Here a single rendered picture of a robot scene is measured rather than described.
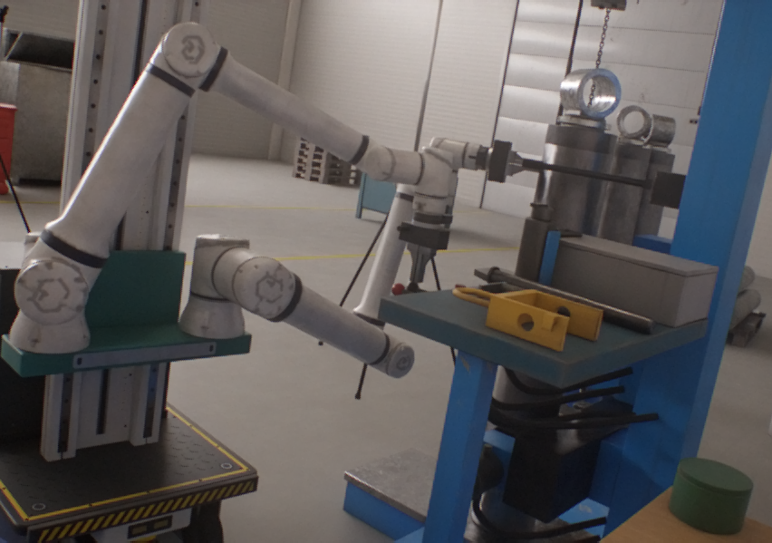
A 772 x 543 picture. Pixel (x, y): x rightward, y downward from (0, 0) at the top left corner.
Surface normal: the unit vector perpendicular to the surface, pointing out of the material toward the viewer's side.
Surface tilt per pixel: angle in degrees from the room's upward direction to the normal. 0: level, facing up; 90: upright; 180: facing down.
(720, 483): 0
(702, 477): 0
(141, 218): 90
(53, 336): 68
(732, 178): 90
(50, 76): 90
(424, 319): 90
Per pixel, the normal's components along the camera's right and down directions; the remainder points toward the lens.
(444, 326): -0.62, 0.04
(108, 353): 0.69, 0.24
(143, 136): 0.47, 0.29
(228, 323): 0.65, -0.14
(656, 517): 0.16, -0.97
